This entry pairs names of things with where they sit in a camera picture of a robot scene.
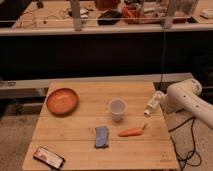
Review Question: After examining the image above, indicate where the clear plastic cup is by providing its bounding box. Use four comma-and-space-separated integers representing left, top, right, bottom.
108, 98, 127, 122

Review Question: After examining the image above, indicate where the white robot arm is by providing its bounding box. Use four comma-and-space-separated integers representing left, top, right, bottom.
161, 79, 213, 130

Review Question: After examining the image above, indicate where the orange ceramic bowl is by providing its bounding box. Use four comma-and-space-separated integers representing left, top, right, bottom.
46, 88, 79, 115

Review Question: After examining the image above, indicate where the blue sponge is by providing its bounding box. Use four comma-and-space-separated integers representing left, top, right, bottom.
95, 126, 109, 148

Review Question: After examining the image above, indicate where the orange carrot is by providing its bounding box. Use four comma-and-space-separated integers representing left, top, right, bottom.
118, 125, 147, 137

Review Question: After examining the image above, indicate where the black bag on bench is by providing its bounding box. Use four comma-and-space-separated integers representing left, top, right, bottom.
98, 10, 122, 25

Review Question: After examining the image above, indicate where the orange tool on bench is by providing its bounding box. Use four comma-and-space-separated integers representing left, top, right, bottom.
122, 5, 138, 24

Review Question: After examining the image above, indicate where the black smartphone with picture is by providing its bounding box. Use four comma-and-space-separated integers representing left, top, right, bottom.
33, 146, 65, 170

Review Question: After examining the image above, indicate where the wooden workbench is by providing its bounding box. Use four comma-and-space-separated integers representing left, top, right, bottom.
0, 0, 213, 36

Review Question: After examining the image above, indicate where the grey metal post left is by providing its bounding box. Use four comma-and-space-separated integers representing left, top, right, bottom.
70, 0, 82, 31

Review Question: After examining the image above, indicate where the grey metal post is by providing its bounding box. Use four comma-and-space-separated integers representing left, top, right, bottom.
70, 0, 82, 31
163, 0, 176, 29

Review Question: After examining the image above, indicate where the grey metal post right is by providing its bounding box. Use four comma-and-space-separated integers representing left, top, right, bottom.
163, 0, 176, 29

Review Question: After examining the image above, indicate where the black power cable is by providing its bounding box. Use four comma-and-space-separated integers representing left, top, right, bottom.
168, 114, 203, 171

